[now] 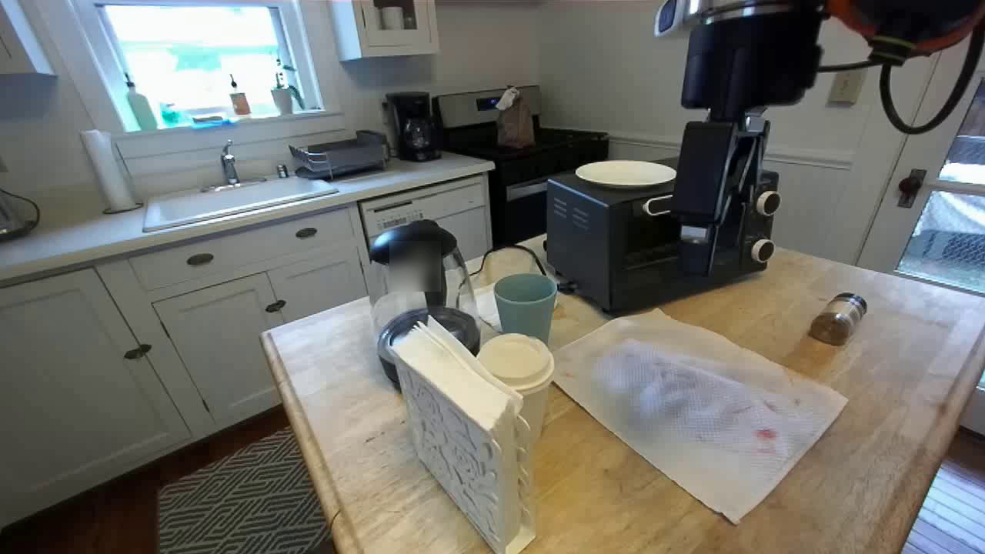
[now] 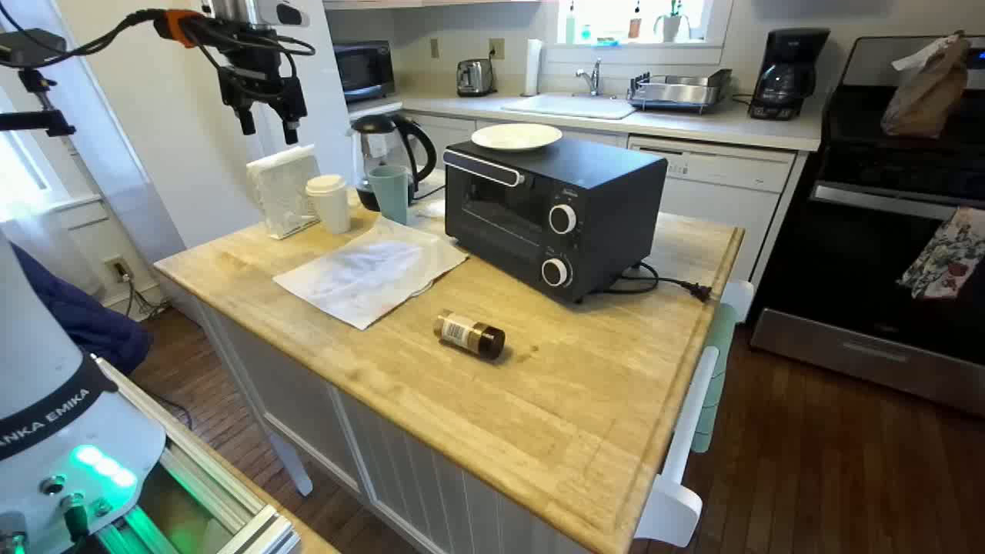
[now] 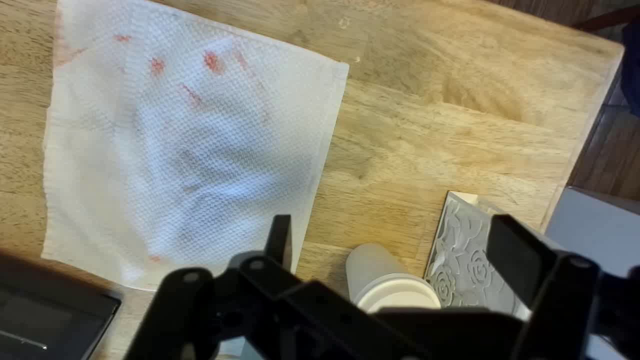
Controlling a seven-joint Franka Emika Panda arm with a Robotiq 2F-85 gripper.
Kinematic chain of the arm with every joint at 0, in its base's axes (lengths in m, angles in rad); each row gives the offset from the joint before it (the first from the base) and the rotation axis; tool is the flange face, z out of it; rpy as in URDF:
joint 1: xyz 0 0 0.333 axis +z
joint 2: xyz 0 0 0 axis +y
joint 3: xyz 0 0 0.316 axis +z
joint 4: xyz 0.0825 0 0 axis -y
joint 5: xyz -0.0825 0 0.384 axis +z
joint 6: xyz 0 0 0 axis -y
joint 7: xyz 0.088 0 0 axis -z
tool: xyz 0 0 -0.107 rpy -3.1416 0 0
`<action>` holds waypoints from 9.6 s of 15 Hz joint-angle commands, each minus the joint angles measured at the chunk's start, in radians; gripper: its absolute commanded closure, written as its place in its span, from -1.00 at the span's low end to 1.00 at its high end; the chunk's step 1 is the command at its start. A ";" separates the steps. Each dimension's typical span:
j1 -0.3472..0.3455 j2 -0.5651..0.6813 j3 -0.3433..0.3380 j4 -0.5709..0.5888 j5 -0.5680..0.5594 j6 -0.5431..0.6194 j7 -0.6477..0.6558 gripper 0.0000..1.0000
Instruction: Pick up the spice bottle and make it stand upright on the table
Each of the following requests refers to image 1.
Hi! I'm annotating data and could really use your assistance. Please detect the brown paper bag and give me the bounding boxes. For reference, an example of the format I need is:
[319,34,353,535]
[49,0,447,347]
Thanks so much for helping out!
[496,85,536,149]

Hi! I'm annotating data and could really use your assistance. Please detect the grey dish rack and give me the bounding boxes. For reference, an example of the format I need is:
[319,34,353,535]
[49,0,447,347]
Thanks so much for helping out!
[289,129,391,177]

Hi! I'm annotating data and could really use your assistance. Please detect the white wall cabinet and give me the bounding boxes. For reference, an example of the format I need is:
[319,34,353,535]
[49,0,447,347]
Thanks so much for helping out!
[328,0,440,62]

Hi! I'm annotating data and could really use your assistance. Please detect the black coffee maker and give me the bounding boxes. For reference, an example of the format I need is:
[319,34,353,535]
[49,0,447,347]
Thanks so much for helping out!
[384,92,440,163]

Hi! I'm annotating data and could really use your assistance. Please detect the white kitchen sink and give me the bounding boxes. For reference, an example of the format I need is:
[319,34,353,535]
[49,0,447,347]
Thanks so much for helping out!
[143,177,335,232]

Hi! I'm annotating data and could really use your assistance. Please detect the paper towel roll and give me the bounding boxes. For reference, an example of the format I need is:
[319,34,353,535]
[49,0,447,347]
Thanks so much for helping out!
[79,129,140,213]

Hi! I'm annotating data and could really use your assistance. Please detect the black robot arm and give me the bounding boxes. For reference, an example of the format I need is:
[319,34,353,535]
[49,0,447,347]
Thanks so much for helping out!
[655,0,985,276]

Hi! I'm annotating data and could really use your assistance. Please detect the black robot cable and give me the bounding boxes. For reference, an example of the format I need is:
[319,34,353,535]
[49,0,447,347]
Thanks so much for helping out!
[816,17,985,137]

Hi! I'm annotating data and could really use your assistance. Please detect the white lidded paper cup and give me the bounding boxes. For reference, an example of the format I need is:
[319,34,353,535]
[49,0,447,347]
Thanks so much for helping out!
[477,332,554,436]

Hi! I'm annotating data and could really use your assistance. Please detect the chrome faucet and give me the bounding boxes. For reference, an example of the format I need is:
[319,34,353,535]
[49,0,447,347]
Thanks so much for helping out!
[218,141,241,184]

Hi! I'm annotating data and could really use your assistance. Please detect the glass coffee carafe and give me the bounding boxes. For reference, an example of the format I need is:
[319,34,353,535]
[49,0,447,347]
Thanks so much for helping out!
[368,218,480,386]

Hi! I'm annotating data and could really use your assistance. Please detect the teal cup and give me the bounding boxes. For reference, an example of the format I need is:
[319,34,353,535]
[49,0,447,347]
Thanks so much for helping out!
[493,275,556,342]

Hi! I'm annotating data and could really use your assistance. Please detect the green soap bottle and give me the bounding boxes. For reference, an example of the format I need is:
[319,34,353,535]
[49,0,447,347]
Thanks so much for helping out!
[123,73,158,131]

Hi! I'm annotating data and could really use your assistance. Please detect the white napkin holder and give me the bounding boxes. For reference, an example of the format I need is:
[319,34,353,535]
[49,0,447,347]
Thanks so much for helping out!
[391,321,536,554]

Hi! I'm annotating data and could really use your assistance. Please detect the white paper sheet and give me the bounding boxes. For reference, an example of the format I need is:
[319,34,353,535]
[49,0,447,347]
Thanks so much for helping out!
[554,311,846,522]

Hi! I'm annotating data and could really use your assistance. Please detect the white plate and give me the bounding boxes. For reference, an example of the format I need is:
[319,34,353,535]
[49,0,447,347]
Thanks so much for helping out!
[577,159,676,187]

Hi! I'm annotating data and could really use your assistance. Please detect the black toaster oven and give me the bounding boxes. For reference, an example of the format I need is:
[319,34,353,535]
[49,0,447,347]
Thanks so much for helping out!
[544,171,778,315]

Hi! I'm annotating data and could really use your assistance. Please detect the black stove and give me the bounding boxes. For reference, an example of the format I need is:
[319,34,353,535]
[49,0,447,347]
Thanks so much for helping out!
[434,90,610,247]

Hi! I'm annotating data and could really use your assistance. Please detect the white base cabinets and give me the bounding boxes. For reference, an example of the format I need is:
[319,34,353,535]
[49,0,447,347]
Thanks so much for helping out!
[0,175,489,522]

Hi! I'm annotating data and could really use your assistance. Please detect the glass spice bottle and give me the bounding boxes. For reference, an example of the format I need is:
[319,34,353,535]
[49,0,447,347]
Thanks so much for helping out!
[809,292,867,345]

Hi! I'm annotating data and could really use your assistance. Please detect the white bottle on sill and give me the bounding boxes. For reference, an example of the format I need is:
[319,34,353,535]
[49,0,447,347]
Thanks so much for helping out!
[271,57,295,118]

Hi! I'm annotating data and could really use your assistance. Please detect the white exterior door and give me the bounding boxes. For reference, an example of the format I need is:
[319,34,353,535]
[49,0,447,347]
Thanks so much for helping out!
[858,62,985,295]

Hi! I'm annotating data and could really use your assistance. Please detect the grey patterned rug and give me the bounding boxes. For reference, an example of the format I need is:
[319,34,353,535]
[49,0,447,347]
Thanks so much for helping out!
[158,430,335,554]

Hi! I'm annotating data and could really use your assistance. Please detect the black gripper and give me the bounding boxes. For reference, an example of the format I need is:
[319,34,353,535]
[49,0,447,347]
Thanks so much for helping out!
[672,124,769,276]

